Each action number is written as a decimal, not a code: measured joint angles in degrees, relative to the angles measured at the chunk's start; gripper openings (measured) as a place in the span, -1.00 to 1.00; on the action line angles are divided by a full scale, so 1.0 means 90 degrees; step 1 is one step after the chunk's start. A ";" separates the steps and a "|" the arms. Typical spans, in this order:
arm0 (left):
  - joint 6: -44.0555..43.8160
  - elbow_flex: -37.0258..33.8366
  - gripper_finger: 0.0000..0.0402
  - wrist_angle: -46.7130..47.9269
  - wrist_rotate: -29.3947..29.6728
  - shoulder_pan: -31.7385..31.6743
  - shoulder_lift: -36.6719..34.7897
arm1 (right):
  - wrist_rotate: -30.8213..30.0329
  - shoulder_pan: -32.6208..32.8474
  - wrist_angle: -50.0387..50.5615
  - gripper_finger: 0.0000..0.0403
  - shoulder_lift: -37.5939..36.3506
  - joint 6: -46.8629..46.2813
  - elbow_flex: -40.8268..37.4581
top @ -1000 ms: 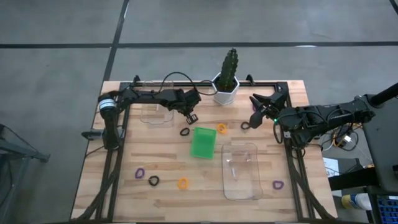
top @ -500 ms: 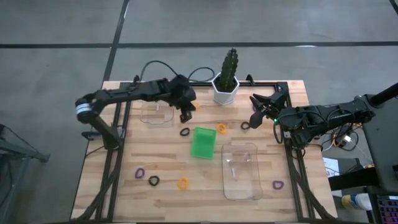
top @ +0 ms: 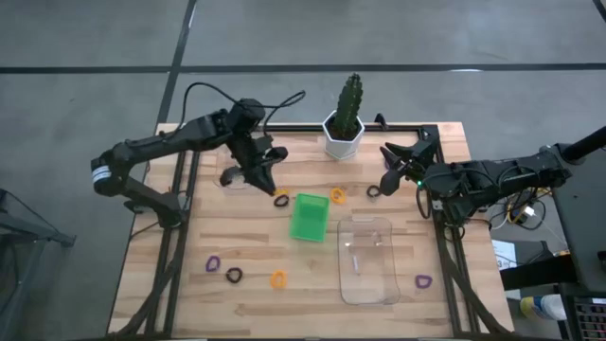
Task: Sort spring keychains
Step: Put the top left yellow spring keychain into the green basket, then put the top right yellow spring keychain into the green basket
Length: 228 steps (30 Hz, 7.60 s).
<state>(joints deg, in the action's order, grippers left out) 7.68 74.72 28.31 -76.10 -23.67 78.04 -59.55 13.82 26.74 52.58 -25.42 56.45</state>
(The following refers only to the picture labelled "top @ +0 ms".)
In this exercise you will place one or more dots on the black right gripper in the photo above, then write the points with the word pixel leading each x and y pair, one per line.
pixel 423 158

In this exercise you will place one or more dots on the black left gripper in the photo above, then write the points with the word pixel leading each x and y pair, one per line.
pixel 248 151

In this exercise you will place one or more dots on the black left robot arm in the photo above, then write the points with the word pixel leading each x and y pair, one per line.
pixel 165 139

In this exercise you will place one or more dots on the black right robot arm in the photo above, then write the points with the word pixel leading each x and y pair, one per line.
pixel 497 173

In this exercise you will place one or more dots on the clear plastic bin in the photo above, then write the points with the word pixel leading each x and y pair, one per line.
pixel 222 161
pixel 379 284

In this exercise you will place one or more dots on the white hexagonal plant pot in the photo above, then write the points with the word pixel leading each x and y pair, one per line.
pixel 341 149

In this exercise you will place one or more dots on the green plastic basket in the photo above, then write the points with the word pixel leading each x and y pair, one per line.
pixel 310 222

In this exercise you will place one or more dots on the green cactus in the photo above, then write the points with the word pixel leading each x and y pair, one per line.
pixel 349 102

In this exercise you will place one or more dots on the white paper sheet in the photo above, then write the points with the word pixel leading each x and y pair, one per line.
pixel 502 251

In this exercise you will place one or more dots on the black side table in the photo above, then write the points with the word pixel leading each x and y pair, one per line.
pixel 582 213

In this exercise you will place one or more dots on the white plastic bottle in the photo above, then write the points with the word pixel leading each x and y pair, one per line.
pixel 540 307

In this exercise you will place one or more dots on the grey metal cart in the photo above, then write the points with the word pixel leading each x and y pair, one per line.
pixel 42 232

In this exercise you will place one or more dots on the black metal table frame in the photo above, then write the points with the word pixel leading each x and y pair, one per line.
pixel 303 127

